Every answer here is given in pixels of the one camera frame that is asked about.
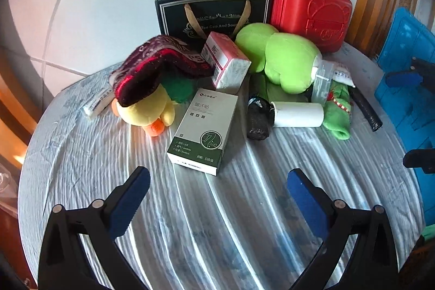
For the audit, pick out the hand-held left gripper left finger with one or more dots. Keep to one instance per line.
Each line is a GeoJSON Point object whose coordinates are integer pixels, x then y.
{"type": "Point", "coordinates": [131, 198]}

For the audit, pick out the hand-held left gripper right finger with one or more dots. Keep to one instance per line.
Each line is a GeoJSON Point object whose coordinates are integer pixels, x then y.
{"type": "Point", "coordinates": [306, 198]}

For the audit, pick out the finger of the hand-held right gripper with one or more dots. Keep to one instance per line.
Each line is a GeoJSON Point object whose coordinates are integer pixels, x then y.
{"type": "Point", "coordinates": [419, 161]}
{"type": "Point", "coordinates": [402, 79]}

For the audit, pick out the blue plastic crate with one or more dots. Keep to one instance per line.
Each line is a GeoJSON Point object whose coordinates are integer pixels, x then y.
{"type": "Point", "coordinates": [407, 120]}

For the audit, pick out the white and green carton box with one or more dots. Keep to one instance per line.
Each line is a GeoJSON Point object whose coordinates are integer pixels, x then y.
{"type": "Point", "coordinates": [204, 127]}

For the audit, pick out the green crocodile plush toy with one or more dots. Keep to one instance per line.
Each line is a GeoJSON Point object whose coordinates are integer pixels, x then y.
{"type": "Point", "coordinates": [334, 120]}

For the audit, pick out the clear plastic packet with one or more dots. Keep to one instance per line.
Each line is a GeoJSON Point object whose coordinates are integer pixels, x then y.
{"type": "Point", "coordinates": [323, 82]}

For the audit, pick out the white lint roller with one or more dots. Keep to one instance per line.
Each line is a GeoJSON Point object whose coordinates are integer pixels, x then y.
{"type": "Point", "coordinates": [299, 115]}

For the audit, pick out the black mesh roll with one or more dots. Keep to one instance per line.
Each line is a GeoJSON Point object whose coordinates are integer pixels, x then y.
{"type": "Point", "coordinates": [258, 123]}

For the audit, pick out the yellow duck plush toy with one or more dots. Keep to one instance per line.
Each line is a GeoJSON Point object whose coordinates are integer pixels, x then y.
{"type": "Point", "coordinates": [146, 110]}

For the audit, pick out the white ointment tube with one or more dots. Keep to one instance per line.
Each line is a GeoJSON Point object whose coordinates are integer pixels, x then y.
{"type": "Point", "coordinates": [98, 103]}

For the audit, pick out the light green frog plush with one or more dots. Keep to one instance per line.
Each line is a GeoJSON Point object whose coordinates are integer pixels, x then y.
{"type": "Point", "coordinates": [285, 62]}

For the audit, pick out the red toy suitcase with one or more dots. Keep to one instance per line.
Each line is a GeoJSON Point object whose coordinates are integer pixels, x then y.
{"type": "Point", "coordinates": [306, 4]}

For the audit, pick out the maroon knit hat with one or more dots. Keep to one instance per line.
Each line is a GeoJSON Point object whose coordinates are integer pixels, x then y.
{"type": "Point", "coordinates": [153, 72]}

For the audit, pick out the pink and white tissue pack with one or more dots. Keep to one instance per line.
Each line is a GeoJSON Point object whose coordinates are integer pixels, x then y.
{"type": "Point", "coordinates": [227, 65]}

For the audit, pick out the dark green gift bag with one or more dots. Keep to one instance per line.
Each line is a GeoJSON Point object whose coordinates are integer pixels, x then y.
{"type": "Point", "coordinates": [217, 9]}

